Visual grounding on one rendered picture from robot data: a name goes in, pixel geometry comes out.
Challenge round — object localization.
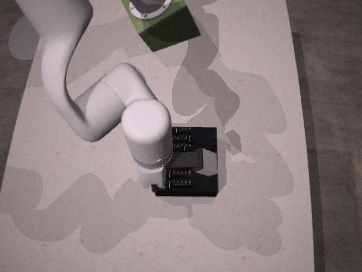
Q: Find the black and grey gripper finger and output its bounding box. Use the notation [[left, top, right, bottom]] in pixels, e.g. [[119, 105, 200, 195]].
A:
[[151, 184, 158, 192]]

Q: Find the black lighting desk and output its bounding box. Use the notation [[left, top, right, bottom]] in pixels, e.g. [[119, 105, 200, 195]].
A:
[[155, 127, 218, 197]]

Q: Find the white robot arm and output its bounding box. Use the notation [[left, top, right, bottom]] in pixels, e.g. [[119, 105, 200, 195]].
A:
[[15, 0, 218, 176]]

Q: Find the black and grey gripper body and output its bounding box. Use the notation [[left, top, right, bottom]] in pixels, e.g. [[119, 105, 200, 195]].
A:
[[135, 161, 169, 188]]

